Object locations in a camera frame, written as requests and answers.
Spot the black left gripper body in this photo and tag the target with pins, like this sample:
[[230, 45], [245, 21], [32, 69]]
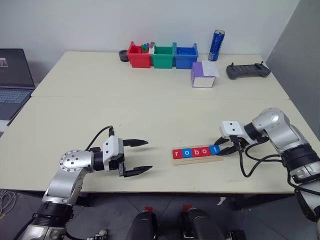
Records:
[[115, 160]]

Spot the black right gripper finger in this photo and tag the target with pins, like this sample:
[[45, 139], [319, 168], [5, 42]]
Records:
[[227, 150], [222, 140]]

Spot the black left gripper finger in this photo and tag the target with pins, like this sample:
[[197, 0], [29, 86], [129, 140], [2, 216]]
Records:
[[136, 171], [135, 142]]

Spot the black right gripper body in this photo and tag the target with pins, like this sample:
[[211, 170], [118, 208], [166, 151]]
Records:
[[240, 143]]

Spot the blue letter block t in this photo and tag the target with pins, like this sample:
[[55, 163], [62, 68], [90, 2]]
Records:
[[215, 149]]

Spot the red letter block o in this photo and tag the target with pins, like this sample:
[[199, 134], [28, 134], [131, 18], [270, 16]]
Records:
[[205, 151]]

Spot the red letter block b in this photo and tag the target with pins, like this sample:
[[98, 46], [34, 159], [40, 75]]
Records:
[[196, 152]]

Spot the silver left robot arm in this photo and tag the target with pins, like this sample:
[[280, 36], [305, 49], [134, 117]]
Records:
[[70, 165]]

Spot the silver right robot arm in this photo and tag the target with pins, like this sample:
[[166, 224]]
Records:
[[282, 135]]

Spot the wooden letter tray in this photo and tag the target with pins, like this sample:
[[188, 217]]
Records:
[[197, 160]]

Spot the blue letter block o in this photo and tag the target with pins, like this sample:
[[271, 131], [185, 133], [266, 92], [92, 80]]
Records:
[[186, 153]]

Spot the red letter block r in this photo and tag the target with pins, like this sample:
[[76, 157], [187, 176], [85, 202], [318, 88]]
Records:
[[177, 154]]

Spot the red tag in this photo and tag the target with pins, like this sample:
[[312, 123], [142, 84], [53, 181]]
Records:
[[148, 209], [187, 208]]

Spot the white scrap under table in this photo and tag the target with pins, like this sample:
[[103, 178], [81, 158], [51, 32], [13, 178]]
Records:
[[221, 200]]

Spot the dark rounded shape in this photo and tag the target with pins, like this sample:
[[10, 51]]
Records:
[[142, 226], [202, 225]]

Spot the purple and white box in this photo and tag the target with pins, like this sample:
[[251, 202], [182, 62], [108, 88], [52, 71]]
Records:
[[200, 76]]

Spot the black handheld controller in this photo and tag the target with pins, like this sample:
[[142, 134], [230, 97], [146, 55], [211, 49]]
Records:
[[248, 71]]

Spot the red plastic bin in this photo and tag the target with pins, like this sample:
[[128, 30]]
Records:
[[138, 59]]

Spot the green plastic bin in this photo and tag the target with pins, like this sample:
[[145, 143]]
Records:
[[162, 59]]

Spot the black round dish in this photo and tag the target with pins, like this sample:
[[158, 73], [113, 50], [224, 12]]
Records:
[[123, 55]]

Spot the blue plastic bin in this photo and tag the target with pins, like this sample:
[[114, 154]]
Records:
[[185, 59]]

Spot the blue drink can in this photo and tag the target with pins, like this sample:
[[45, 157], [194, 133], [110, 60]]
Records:
[[216, 46]]

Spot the green toy brick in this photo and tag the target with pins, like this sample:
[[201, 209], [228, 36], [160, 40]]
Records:
[[144, 47]]

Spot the blue toy brick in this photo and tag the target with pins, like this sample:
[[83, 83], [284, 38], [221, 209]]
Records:
[[148, 45]]

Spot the grey laptop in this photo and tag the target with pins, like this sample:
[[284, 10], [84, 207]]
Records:
[[12, 85]]

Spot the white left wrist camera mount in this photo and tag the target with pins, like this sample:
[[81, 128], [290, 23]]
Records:
[[112, 147]]

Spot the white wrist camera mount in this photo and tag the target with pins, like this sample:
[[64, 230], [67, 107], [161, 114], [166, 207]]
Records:
[[231, 128], [112, 147]]

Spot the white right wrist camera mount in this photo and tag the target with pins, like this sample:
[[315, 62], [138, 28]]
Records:
[[231, 128]]

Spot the black table frame bar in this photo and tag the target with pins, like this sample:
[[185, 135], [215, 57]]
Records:
[[260, 202]]

